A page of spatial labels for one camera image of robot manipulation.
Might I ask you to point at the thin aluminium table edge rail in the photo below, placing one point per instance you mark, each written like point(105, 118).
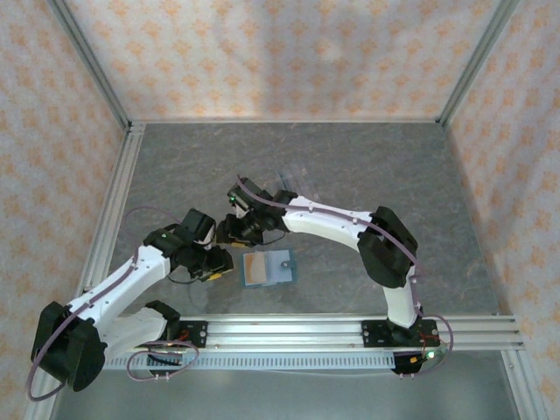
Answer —
point(284, 120)

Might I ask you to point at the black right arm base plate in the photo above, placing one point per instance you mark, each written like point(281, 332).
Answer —
point(372, 334)

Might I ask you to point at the aluminium frame leg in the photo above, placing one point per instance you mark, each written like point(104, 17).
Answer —
point(519, 385)
point(35, 409)

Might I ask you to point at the clear acrylic card stand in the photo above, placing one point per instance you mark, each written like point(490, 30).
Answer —
point(299, 181)

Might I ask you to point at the aluminium side frame rail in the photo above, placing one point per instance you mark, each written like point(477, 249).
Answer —
point(124, 184)

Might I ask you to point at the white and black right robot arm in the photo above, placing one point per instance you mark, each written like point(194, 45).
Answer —
point(319, 227)

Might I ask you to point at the black base controller board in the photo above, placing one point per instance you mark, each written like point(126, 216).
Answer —
point(164, 359)
point(407, 365)

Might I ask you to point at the wide aluminium frame rail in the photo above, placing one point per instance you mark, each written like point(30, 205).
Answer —
point(284, 332)

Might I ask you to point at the aluminium frame post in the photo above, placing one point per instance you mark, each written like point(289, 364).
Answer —
point(87, 54)
point(477, 59)

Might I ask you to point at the grey sheet metal panel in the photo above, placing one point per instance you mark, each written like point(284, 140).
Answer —
point(284, 398)

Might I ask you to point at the blue card holder wallet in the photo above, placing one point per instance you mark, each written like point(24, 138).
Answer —
point(282, 273)

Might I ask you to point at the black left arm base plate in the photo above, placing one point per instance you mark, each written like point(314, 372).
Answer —
point(199, 334)

